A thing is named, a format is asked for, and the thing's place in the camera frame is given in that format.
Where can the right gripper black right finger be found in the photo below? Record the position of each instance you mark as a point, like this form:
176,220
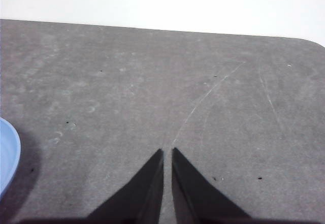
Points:
195,198

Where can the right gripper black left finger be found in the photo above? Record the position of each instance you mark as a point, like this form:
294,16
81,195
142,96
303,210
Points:
142,196

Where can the blue plate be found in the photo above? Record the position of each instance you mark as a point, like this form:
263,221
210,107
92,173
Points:
7,153

